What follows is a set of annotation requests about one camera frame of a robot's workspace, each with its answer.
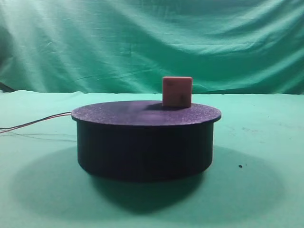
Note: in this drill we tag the black round turntable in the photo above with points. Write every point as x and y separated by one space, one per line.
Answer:
144 141

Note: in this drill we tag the green table cloth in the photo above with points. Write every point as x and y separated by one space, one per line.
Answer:
256 179

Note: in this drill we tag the green backdrop cloth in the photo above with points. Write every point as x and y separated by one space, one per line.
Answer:
128 46

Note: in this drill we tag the pink cube block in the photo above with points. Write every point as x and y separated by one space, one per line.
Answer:
176 91

